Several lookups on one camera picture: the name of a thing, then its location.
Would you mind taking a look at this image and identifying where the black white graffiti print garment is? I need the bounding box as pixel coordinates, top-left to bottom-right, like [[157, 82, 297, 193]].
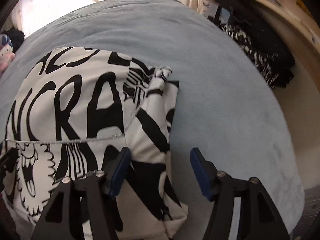
[[1, 47, 188, 239]]

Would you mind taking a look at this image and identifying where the black white clothes pile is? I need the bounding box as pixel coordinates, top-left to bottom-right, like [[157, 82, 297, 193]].
[[208, 0, 296, 89]]

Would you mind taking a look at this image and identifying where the pink white plush toy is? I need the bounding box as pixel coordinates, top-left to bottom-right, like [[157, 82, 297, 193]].
[[0, 34, 15, 75]]

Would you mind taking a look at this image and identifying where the blue-grey fleece bed blanket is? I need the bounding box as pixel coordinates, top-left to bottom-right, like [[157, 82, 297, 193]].
[[1, 0, 304, 239]]

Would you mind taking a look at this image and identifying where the black knitted item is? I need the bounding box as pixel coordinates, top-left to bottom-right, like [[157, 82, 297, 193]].
[[2, 27, 25, 53]]

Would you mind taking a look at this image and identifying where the wooden shelf unit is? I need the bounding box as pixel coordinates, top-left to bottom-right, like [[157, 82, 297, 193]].
[[209, 0, 320, 93]]

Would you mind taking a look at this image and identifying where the white blue box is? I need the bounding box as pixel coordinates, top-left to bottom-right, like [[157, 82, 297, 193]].
[[200, 0, 231, 25]]

